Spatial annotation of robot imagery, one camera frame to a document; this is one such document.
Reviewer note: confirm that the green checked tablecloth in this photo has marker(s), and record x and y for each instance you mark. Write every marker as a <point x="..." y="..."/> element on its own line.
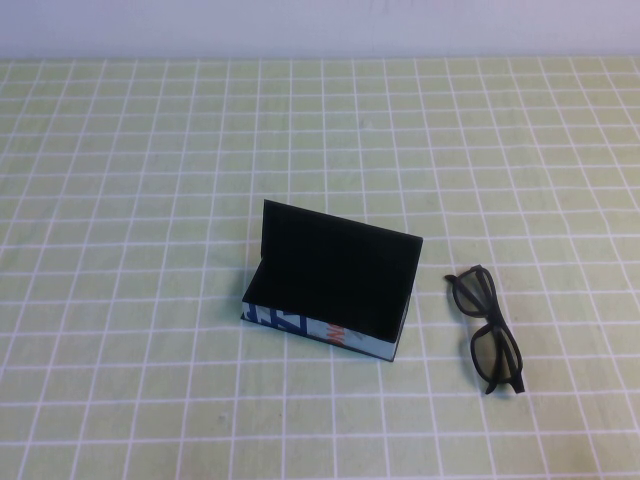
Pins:
<point x="150" y="400"/>

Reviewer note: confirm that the black framed glasses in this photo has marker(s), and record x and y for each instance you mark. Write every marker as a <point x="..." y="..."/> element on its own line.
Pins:
<point x="492" y="320"/>

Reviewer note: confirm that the black printed glasses case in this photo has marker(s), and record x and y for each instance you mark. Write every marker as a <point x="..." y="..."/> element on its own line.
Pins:
<point x="340" y="270"/>

